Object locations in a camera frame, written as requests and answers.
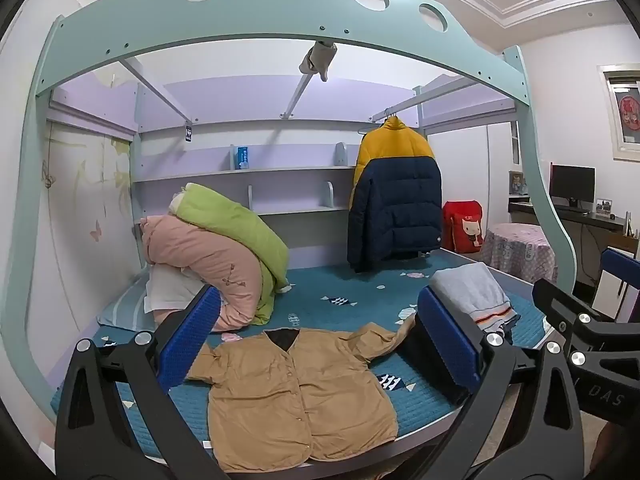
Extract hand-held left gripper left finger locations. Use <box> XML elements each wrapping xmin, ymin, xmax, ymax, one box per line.
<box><xmin>55</xmin><ymin>285</ymin><xmax>223</xmax><ymax>480</ymax></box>

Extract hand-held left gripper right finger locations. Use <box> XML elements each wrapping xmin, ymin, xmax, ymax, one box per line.
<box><xmin>402</xmin><ymin>286</ymin><xmax>588</xmax><ymax>480</ymax></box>

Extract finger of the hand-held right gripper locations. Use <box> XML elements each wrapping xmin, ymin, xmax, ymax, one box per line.
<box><xmin>532</xmin><ymin>279</ymin><xmax>640</xmax><ymax>366</ymax></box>
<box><xmin>600</xmin><ymin>247</ymin><xmax>640</xmax><ymax>326</ymax></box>

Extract tan jacket with black lining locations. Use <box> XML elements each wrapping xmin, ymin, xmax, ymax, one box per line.
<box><xmin>186</xmin><ymin>316</ymin><xmax>418</xmax><ymax>463</ymax></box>

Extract folded grey clothes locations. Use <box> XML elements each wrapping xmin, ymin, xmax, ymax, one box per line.
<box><xmin>430</xmin><ymin>262</ymin><xmax>521</xmax><ymax>346</ymax></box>

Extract white pillow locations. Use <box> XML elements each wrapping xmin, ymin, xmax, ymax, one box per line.
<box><xmin>144</xmin><ymin>262</ymin><xmax>211</xmax><ymax>316</ymax></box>

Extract dark desk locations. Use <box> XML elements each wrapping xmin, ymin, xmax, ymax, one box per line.
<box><xmin>507</xmin><ymin>197</ymin><xmax>640</xmax><ymax>261</ymax></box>

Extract round table with floral cloth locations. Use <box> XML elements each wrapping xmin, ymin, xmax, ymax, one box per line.
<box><xmin>482</xmin><ymin>223</ymin><xmax>558</xmax><ymax>286</ymax></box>

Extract blue striped pillow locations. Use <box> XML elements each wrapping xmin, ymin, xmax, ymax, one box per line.
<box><xmin>97</xmin><ymin>280</ymin><xmax>161</xmax><ymax>333</ymax></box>

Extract pink quilt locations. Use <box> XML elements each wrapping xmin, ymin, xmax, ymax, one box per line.
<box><xmin>139</xmin><ymin>215</ymin><xmax>273</xmax><ymax>333</ymax></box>

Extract black computer monitor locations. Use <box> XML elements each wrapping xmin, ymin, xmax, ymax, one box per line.
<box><xmin>549</xmin><ymin>162</ymin><xmax>597</xmax><ymax>211</ymax></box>

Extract red bag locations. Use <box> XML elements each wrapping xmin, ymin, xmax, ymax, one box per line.
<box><xmin>442</xmin><ymin>200</ymin><xmax>485</xmax><ymax>254</ymax></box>

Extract green quilt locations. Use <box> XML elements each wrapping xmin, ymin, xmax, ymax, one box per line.
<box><xmin>175</xmin><ymin>182</ymin><xmax>291</xmax><ymax>326</ymax></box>

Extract teal quilted bed sheet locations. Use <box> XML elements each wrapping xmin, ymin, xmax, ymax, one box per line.
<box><xmin>50</xmin><ymin>250</ymin><xmax>551</xmax><ymax>471</ymax></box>

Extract yellow and navy puffer jacket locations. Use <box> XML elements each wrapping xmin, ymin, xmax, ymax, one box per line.
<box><xmin>347</xmin><ymin>115</ymin><xmax>443</xmax><ymax>273</ymax></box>

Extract white framed window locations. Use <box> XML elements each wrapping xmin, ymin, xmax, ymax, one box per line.
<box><xmin>597</xmin><ymin>64</ymin><xmax>640</xmax><ymax>161</ymax></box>

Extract white wardrobe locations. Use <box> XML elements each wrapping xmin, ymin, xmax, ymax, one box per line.
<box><xmin>425</xmin><ymin>120</ymin><xmax>526</xmax><ymax>226</ymax></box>

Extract grey cloth on beam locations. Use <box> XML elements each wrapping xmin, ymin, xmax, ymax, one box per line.
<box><xmin>299</xmin><ymin>40</ymin><xmax>338</xmax><ymax>82</ymax></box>

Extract lavender wall shelves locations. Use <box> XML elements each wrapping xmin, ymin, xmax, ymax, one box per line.
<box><xmin>132</xmin><ymin>142</ymin><xmax>361</xmax><ymax>217</ymax></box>

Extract teal bunk bed frame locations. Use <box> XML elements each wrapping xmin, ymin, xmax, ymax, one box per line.
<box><xmin>10</xmin><ymin>0</ymin><xmax>583</xmax><ymax>426</ymax></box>

